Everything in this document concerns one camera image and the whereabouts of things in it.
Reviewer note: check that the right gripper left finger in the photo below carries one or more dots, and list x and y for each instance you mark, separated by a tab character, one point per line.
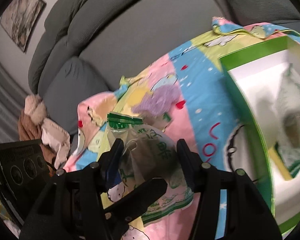
70	205

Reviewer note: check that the grey corner sofa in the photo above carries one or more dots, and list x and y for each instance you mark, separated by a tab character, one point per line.
119	37

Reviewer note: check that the grey sofa throw pillow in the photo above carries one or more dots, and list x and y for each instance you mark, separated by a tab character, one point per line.
246	12

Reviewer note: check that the clear green printed bag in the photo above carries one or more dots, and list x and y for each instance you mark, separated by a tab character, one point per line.
148	153

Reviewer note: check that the small grey cushion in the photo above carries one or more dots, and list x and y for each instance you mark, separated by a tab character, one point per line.
75	82

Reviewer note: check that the beige brown clothing pile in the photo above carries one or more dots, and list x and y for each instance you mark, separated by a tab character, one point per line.
34	123

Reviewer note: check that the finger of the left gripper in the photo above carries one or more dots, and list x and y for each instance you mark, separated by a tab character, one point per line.
118	216

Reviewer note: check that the colourful cartoon blanket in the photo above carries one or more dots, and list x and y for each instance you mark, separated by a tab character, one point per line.
184	95

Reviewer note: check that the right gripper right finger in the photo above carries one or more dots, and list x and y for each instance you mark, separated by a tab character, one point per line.
247	214

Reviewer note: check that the green white storage box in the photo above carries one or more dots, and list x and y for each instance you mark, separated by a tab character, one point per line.
253	78

